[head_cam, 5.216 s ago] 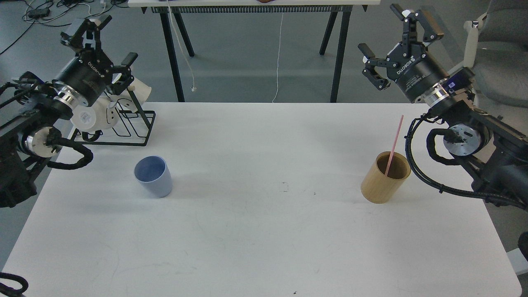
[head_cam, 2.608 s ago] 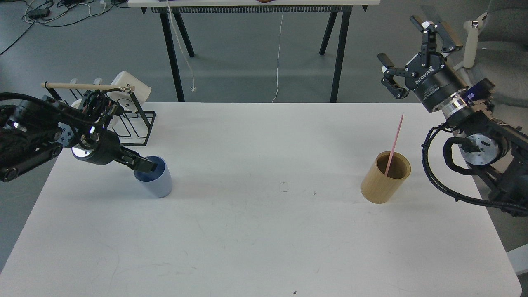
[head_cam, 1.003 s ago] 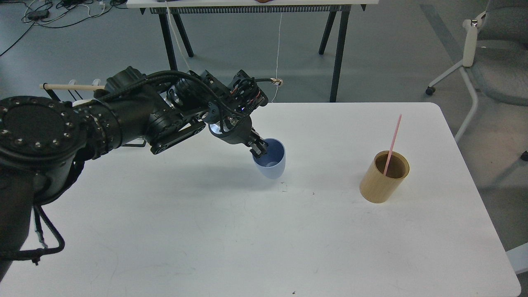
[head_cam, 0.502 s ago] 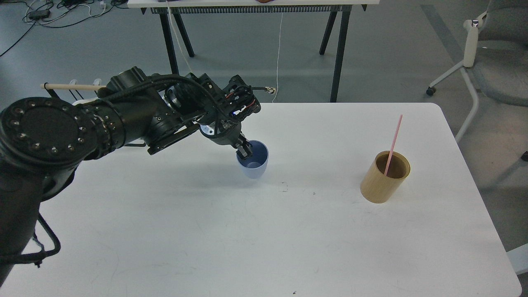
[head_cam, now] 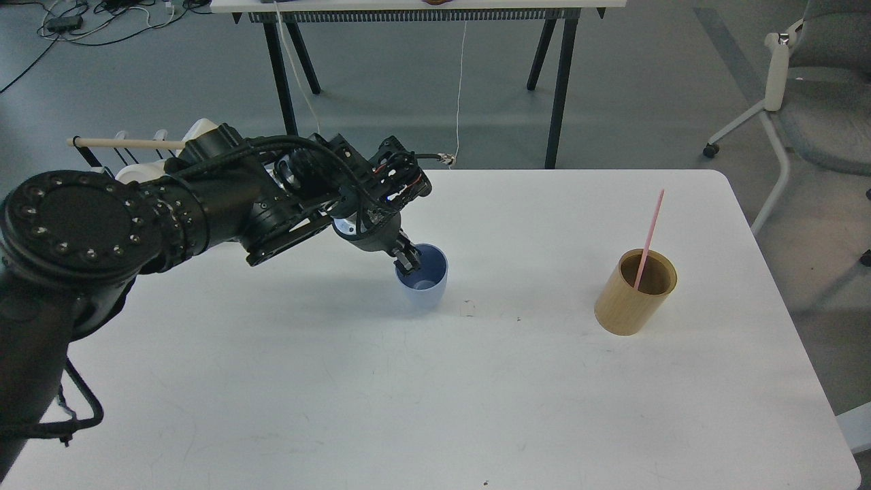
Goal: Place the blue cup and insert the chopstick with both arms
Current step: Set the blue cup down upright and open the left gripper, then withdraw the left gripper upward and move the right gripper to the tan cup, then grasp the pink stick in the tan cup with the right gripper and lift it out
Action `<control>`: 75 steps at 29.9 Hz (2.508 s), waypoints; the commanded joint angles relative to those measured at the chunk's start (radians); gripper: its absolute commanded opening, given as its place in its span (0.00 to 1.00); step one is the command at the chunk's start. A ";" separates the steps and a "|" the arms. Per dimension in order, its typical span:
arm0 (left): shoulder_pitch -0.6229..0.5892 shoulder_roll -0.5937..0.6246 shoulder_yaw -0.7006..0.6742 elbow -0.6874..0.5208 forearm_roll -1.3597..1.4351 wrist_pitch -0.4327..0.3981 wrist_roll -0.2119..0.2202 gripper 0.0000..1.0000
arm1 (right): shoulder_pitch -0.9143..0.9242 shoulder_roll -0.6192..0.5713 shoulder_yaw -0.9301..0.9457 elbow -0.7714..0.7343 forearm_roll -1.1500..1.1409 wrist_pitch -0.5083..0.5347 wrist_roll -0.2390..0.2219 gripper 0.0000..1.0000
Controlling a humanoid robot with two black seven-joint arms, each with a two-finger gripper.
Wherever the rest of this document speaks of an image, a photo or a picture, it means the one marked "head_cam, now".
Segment white cup on rack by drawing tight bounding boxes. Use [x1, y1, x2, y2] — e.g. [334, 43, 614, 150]
[181, 118, 218, 144]

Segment grey office chair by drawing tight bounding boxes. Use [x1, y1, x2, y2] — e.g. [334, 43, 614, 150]
[702, 1, 870, 233]

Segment white hanging cable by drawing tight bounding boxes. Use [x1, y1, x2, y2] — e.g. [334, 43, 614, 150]
[448, 19, 469, 170]

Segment black floor cables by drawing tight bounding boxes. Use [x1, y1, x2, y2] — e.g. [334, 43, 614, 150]
[0, 0, 213, 93]

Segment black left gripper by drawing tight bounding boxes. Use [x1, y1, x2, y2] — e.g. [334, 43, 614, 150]
[344, 213, 422, 276]

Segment white hanging cord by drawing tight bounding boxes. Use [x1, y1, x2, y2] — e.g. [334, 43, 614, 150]
[274, 0, 324, 153]

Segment black wire cup rack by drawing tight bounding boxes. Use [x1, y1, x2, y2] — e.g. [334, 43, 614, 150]
[65, 129, 184, 179]

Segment bamboo wooden cup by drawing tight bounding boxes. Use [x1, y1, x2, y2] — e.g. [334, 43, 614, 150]
[594, 248, 678, 337]

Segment blue plastic cup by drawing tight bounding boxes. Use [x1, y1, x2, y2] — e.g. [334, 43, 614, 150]
[394, 243, 448, 310]

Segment background table black legs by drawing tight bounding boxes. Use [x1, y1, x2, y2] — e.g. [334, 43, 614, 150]
[210, 0, 629, 170]

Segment white mug on rack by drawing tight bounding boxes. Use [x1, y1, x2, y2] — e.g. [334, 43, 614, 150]
[115, 159, 165, 184]

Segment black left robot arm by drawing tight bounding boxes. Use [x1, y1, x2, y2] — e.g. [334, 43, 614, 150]
[1, 124, 432, 475]

